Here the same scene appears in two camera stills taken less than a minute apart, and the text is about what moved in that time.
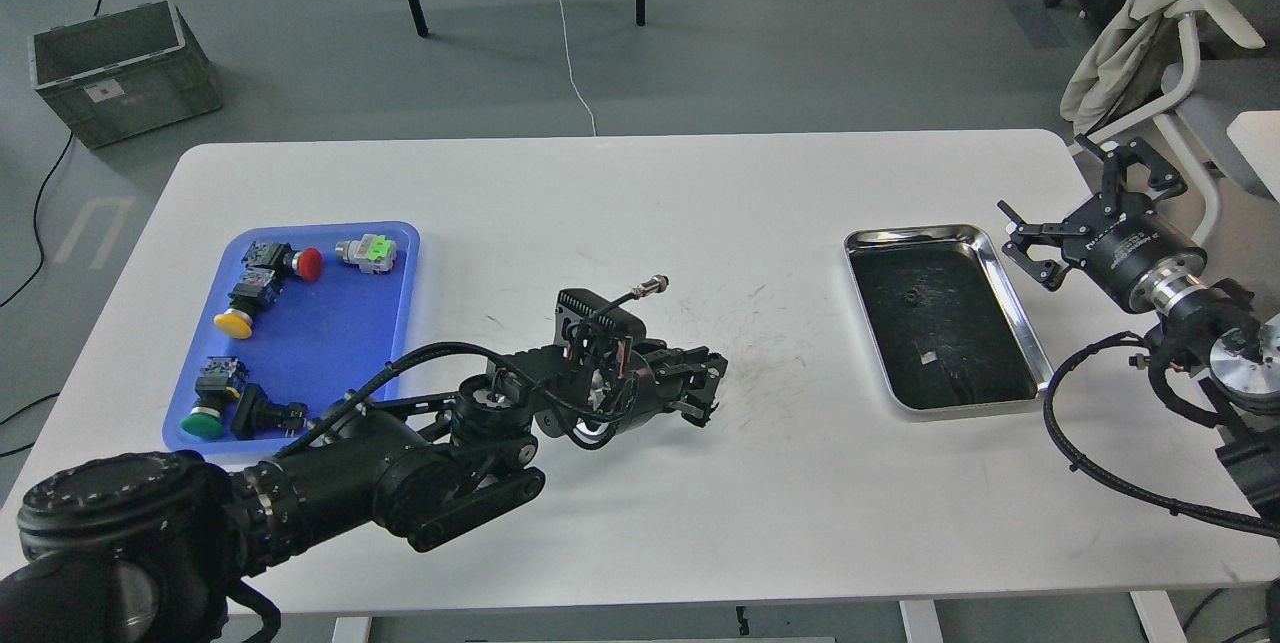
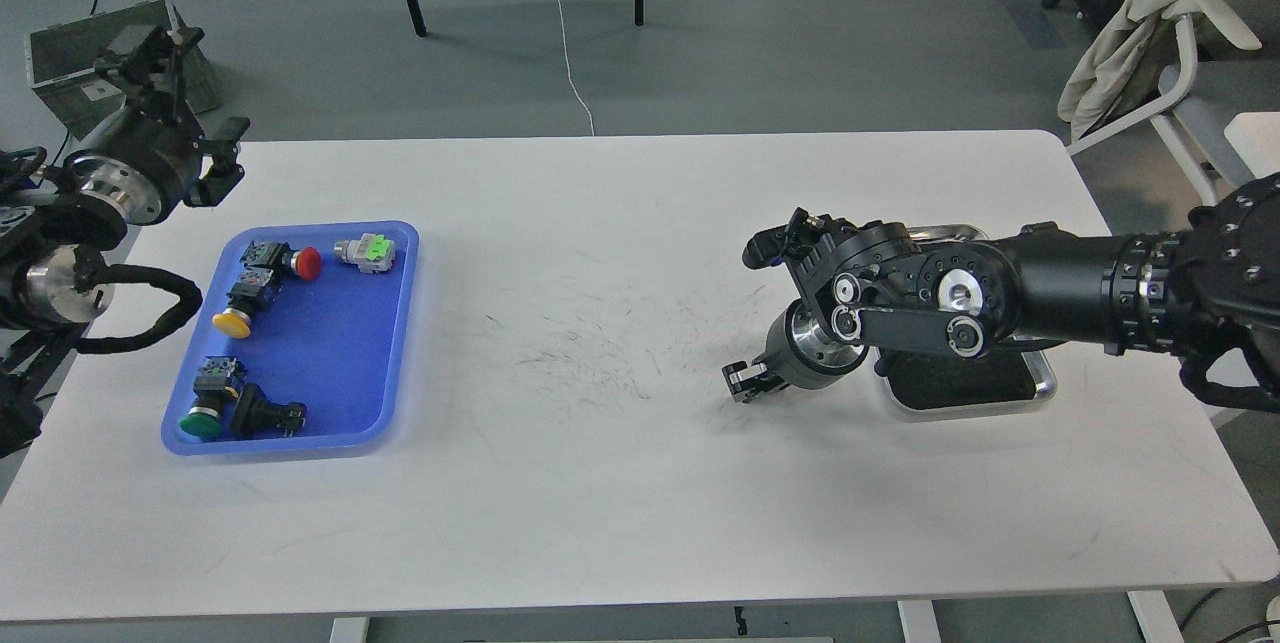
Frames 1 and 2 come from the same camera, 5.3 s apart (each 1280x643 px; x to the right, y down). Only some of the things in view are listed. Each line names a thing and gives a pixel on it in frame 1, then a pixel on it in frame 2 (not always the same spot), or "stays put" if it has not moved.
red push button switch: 307,262 stays put
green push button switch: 219,382 stays put
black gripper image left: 589,392 to 144,165
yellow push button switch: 256,289 stays put
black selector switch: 255,412 stays put
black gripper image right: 1141,258 to 801,352
